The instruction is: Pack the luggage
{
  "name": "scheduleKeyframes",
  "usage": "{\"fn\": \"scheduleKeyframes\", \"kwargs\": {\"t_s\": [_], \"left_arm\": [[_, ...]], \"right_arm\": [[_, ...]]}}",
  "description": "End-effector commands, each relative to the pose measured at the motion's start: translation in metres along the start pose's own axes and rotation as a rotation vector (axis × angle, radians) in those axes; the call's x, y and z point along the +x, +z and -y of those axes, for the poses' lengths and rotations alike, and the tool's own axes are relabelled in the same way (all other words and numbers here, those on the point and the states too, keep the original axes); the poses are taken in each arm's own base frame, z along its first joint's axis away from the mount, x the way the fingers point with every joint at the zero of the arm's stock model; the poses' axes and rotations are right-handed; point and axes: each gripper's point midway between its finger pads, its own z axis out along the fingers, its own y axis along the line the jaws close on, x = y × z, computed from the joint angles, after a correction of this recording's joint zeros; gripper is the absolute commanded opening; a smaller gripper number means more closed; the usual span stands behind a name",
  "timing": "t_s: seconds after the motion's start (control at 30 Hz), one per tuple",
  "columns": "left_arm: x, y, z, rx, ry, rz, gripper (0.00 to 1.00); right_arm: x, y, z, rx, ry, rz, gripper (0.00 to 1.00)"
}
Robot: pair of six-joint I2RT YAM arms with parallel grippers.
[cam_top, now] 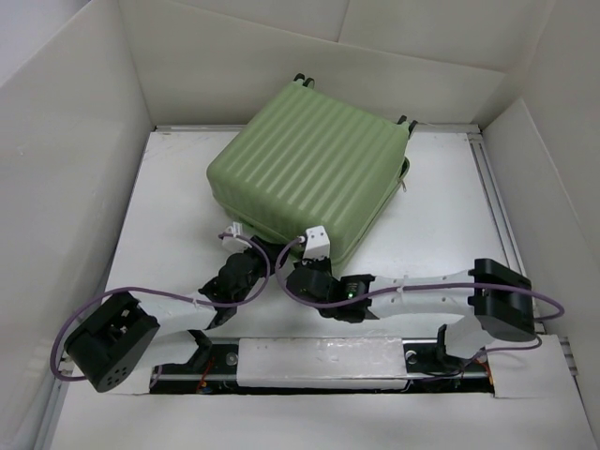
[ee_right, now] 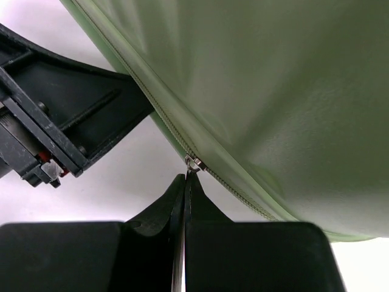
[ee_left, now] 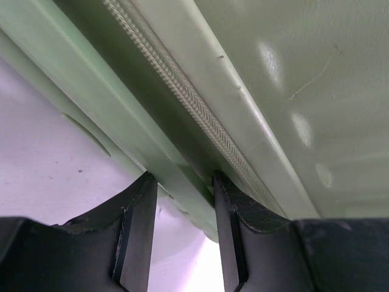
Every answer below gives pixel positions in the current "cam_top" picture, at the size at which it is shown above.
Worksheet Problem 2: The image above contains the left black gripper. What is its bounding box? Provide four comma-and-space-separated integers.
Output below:
233, 236, 290, 305

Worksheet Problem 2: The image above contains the green hard-shell suitcase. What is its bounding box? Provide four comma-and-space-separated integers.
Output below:
206, 74, 416, 267

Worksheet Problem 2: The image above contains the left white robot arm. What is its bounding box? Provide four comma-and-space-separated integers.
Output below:
52, 233, 282, 393

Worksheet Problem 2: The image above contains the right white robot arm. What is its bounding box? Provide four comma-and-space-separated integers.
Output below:
279, 258, 535, 377

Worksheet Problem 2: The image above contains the white foam block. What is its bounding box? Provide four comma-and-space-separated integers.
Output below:
236, 337, 408, 390

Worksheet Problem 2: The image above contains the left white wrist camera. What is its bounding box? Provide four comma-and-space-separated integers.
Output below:
218, 221, 251, 253

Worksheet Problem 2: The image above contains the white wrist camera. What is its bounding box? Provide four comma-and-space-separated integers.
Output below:
302, 225, 331, 261
218, 221, 251, 253

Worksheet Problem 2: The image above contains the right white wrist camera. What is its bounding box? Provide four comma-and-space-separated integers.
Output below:
302, 225, 331, 261

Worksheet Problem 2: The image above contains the metal base rail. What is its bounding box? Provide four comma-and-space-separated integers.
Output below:
55, 337, 578, 396

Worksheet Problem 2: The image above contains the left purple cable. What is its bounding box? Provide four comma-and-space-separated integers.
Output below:
50, 236, 278, 383

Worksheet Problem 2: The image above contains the purple cable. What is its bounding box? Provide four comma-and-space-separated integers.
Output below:
275, 233, 563, 357
50, 236, 278, 383

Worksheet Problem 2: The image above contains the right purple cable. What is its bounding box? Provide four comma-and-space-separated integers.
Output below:
275, 233, 563, 357

